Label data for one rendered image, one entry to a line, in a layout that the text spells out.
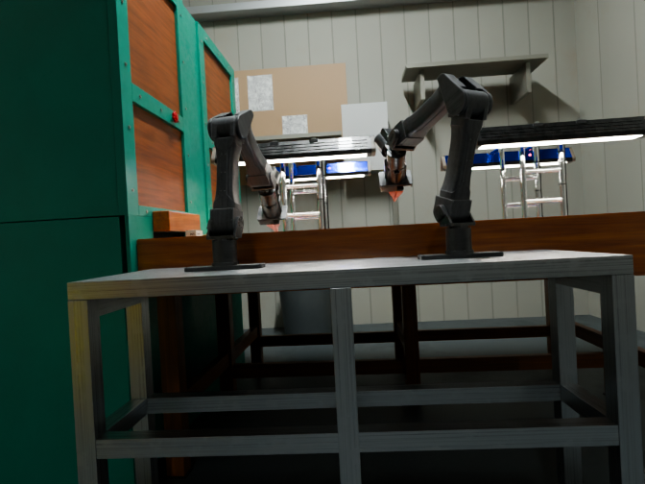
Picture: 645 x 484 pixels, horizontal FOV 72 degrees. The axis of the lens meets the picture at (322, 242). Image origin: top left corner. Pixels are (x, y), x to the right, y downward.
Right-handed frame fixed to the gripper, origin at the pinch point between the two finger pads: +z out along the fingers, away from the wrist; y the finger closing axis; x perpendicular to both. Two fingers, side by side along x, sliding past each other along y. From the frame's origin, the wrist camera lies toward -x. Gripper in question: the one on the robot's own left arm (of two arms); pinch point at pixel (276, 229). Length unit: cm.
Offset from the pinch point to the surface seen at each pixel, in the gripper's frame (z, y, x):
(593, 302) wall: 200, -214, -91
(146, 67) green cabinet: -46, 42, -38
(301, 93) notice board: 76, 12, -227
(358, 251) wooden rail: -13.0, -29.4, 22.8
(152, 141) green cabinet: -28, 42, -20
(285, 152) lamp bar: -16.1, -3.9, -24.5
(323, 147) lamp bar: -16.3, -18.3, -25.6
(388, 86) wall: 79, -60, -231
